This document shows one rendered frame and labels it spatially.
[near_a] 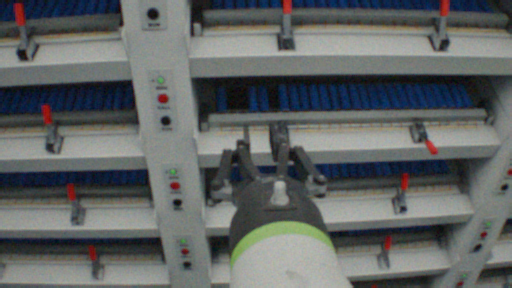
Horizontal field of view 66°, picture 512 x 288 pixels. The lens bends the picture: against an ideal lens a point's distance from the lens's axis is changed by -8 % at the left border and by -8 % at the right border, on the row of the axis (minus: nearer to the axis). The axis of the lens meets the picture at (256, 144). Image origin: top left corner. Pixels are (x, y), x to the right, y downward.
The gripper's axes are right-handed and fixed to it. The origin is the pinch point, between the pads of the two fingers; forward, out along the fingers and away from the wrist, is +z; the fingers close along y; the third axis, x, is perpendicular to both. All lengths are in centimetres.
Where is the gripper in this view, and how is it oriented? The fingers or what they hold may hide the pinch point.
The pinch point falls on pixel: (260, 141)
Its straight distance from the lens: 59.8
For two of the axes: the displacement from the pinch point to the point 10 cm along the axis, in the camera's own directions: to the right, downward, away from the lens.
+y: -10.0, 0.4, -0.6
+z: -0.7, -4.1, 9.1
